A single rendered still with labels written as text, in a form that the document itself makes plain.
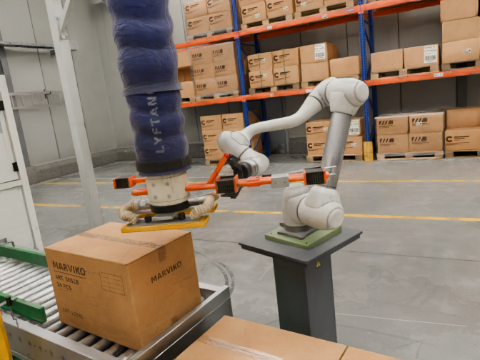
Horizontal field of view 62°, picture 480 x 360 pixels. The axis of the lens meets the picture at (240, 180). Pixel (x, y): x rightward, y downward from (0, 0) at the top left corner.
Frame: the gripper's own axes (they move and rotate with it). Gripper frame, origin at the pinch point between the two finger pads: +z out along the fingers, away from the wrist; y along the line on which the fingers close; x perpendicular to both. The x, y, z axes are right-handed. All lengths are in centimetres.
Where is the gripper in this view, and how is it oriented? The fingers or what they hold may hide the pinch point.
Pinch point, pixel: (223, 180)
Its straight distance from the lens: 170.3
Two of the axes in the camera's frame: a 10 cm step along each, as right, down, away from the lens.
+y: 1.1, 9.7, 1.9
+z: -4.6, 2.2, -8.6
